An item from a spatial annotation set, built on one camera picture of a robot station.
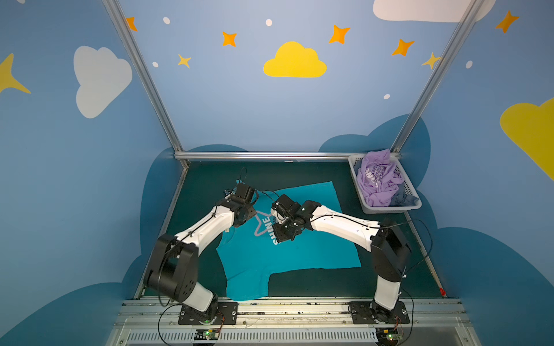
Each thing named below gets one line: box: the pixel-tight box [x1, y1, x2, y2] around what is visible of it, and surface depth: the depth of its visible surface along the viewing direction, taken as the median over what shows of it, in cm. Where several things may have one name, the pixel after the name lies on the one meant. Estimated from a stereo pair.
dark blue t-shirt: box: [389, 182, 420, 207], surface depth 103 cm
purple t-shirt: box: [356, 149, 404, 207], surface depth 103 cm
